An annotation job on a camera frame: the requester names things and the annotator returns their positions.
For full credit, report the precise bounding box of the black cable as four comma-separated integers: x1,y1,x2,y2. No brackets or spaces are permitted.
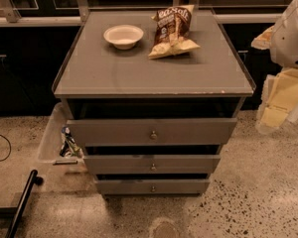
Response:
0,129,12,163

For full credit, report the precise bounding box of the grey middle drawer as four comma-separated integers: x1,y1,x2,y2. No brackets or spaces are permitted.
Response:
83,155,221,175

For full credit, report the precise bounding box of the metal railing frame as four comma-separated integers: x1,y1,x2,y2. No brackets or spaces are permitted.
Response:
0,0,298,28

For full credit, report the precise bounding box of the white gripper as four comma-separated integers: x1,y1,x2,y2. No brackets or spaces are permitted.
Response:
255,67,298,135

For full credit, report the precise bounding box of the clear plastic bin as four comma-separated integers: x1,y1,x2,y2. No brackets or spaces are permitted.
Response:
38,103,86,173

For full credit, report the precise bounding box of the grey drawer cabinet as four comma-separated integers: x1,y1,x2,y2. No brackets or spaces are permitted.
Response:
52,9,257,196

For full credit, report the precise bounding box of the grey drawer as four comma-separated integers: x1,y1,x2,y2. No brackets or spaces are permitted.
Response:
83,155,221,175
96,179,210,195
68,118,237,147

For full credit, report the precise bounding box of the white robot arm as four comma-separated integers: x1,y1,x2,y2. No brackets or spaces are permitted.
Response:
251,0,298,134

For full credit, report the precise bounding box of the grey bottom drawer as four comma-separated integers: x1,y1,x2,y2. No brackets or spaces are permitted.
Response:
96,179,210,195

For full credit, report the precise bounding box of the crumpled snack wrapper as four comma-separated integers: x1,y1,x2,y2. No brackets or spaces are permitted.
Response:
60,126,82,158

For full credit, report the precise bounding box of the brown chip bag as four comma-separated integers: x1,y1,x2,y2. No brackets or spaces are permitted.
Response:
148,5,200,60

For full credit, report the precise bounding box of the white paper bowl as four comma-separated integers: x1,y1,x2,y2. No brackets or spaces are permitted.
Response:
103,25,144,50

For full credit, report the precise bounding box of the black metal bar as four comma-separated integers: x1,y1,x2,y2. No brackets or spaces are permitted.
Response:
0,170,44,238

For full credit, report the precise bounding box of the grey top drawer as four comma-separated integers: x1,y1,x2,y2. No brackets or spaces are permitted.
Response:
68,118,237,147

